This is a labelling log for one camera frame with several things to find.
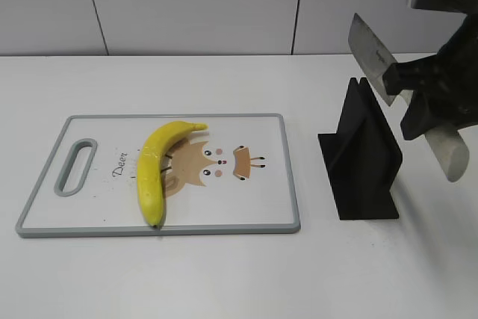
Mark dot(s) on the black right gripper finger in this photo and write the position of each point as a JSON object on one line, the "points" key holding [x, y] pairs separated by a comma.
{"points": [[424, 75], [425, 111]]}

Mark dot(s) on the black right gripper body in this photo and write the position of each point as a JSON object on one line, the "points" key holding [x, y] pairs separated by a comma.
{"points": [[458, 56]]}

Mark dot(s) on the knife with speckled white handle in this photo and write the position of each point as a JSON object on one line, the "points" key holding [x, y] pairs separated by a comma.
{"points": [[374, 59]]}

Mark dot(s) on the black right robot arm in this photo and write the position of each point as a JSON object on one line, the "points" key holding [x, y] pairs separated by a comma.
{"points": [[467, 7]]}

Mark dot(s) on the yellow plastic banana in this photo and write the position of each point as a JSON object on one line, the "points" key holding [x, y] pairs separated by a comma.
{"points": [[150, 191]]}

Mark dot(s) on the black knife stand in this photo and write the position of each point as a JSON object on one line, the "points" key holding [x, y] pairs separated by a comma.
{"points": [[362, 157]]}

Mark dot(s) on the white grey-rimmed cutting board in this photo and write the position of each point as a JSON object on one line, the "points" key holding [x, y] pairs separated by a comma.
{"points": [[233, 178]]}

